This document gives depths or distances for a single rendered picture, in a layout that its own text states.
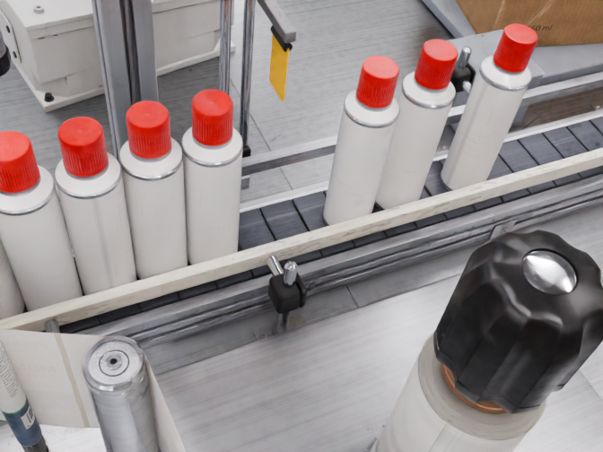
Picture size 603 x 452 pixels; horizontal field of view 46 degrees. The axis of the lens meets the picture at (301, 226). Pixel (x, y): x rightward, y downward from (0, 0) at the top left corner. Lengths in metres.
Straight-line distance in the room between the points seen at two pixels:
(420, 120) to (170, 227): 0.25
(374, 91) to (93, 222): 0.26
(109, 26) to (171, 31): 0.32
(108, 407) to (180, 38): 0.62
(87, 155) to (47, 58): 0.38
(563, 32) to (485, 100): 0.43
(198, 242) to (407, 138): 0.23
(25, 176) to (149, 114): 0.10
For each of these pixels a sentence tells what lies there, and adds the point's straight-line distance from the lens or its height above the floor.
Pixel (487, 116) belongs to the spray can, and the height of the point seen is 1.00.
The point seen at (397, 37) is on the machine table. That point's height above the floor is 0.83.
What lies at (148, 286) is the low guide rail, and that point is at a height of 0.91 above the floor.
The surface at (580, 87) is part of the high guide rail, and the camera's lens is 0.91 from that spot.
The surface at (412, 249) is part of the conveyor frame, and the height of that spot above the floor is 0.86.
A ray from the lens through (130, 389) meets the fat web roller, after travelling 0.45.
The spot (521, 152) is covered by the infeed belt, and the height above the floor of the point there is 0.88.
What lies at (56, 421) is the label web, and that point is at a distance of 0.60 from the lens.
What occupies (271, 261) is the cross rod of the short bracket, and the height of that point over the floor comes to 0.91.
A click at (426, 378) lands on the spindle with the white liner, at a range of 0.46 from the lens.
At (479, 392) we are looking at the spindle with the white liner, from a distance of 0.42.
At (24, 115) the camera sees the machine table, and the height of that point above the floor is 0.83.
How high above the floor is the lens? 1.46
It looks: 50 degrees down
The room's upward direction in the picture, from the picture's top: 9 degrees clockwise
